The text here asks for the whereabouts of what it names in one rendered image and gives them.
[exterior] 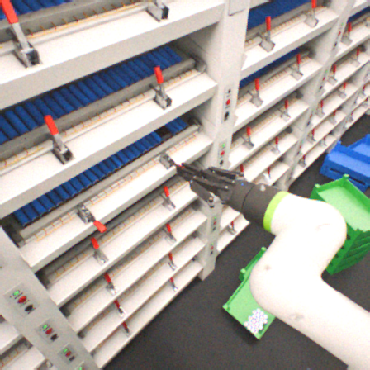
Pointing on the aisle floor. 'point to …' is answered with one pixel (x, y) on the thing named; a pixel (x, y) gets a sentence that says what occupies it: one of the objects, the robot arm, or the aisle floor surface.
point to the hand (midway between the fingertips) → (188, 172)
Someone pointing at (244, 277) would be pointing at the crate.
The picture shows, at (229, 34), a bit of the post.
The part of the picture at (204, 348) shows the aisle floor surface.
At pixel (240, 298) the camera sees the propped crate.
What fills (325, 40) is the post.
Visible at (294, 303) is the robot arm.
